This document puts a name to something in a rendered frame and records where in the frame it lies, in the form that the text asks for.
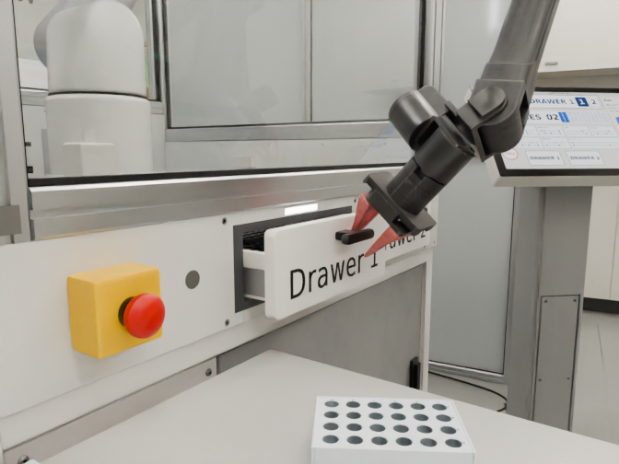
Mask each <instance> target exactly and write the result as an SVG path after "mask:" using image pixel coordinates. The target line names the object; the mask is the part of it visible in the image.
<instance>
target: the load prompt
mask: <svg viewBox="0 0 619 464"><path fill-rule="evenodd" d="M530 108H536V109H604V107H603V106H602V104H601V101H600V99H599V97H598V96H592V95H533V96H532V99H531V104H530Z"/></svg>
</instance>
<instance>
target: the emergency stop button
mask: <svg viewBox="0 0 619 464"><path fill-rule="evenodd" d="M164 318H165V306H164V303H163V301H162V300H161V298H160V297H158V296H156V295H153V294H149V293H143V294H140V295H138V296H135V297H134V298H133V299H132V300H131V301H130V302H129V303H128V305H127V307H126V309H125V311H124V314H123V324H124V327H125V328H126V330H127V331H128V333H129V334H131V335H132V336H134V337H136V338H140V339H146V338H149V337H151V336H153V335H154V334H155V333H157V332H158V330H159V329H160V327H161V326H162V324H163V321H164Z"/></svg>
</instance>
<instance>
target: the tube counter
mask: <svg viewBox="0 0 619 464"><path fill-rule="evenodd" d="M543 113H544V115H545V117H546V120H547V121H548V123H612V122H611V120H610V118H609V116H608V115H607V113H606V111H544V112H543Z"/></svg>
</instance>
